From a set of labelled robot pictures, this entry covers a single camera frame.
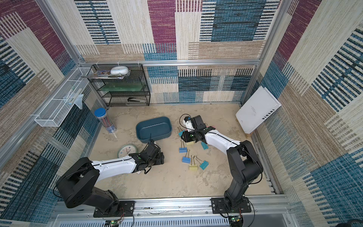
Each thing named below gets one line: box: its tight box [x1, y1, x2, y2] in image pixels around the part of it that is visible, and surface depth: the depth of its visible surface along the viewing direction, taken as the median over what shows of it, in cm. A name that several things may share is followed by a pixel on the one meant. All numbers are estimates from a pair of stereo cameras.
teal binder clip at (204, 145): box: [200, 141, 209, 150], surface depth 96 cm
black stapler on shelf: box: [126, 97, 147, 104], surface depth 113 cm
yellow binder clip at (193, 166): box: [189, 154, 199, 171], surface depth 89 cm
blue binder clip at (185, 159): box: [181, 148, 191, 164], surface depth 93 cm
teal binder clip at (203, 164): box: [195, 155, 209, 171], surface depth 89 cm
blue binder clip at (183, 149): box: [179, 139, 188, 154], surface depth 98 cm
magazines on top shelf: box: [80, 67, 131, 79], surface depth 90 cm
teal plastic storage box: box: [135, 116, 173, 143], surface depth 108 cm
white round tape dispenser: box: [110, 65, 130, 77], surface depth 91 cm
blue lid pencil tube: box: [94, 107, 117, 134], surface depth 97 cm
